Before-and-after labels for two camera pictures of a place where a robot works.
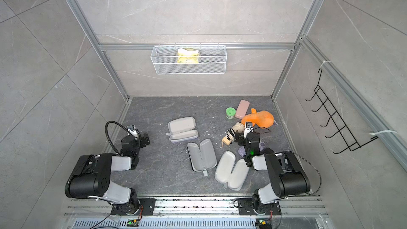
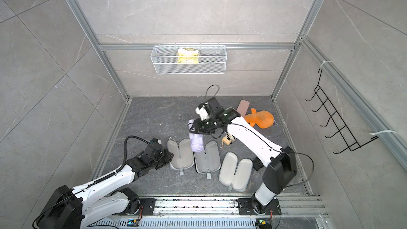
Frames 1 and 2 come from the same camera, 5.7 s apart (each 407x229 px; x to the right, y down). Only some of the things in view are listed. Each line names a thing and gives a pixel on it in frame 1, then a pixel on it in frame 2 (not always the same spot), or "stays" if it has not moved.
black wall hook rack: x=341 y=127 stays
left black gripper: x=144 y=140 → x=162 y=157
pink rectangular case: x=242 y=109 stays
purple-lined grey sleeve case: x=182 y=130 → x=180 y=154
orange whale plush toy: x=264 y=119 stays
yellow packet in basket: x=187 y=55 stays
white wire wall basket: x=191 y=59 stays
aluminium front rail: x=303 y=212 stays
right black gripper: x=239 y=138 → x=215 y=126
